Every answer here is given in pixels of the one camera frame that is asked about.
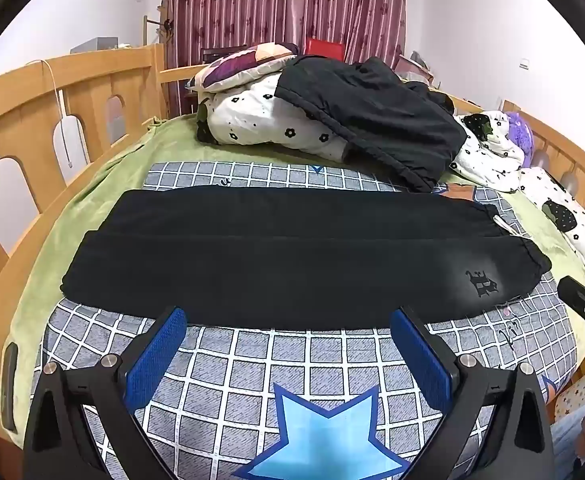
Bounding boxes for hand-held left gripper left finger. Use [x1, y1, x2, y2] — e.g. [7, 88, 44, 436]
[22, 305, 188, 480]

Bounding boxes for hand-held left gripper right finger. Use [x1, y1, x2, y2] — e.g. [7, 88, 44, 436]
[390, 305, 556, 480]

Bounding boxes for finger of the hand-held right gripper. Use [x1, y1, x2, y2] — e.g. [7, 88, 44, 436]
[557, 276, 585, 318]

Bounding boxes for black drawstring pants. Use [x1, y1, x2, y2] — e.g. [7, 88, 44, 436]
[60, 186, 552, 331]

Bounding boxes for grey checked star blanket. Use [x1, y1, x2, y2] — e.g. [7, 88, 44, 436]
[42, 161, 581, 480]

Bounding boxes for white floral pillow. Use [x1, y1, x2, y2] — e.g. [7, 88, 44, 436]
[517, 166, 585, 263]

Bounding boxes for black flat device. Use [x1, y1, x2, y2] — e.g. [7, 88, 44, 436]
[0, 342, 19, 431]

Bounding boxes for purple plush toy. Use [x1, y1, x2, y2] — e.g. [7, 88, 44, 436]
[503, 111, 536, 168]

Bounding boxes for green bed sheet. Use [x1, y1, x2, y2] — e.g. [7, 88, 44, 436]
[2, 115, 585, 456]

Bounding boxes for black jacket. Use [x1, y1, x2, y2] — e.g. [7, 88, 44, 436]
[275, 55, 468, 193]

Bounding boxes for white floral quilt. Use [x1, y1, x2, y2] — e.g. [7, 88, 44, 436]
[196, 72, 526, 193]

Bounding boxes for purple patchwork pillow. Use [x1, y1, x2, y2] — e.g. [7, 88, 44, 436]
[187, 42, 301, 93]

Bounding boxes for grey box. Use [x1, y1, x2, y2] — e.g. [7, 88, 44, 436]
[70, 37, 120, 56]

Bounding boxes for red box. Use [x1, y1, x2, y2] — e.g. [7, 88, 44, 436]
[305, 37, 346, 63]

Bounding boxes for wooden coat rack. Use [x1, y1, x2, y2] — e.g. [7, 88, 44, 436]
[142, 2, 174, 47]

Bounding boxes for maroon floral curtain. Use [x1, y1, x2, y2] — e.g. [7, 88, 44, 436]
[165, 0, 407, 106]

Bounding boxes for wooden bed frame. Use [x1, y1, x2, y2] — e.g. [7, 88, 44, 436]
[0, 42, 585, 461]

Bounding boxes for white cable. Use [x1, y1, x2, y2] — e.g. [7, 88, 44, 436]
[25, 59, 80, 168]

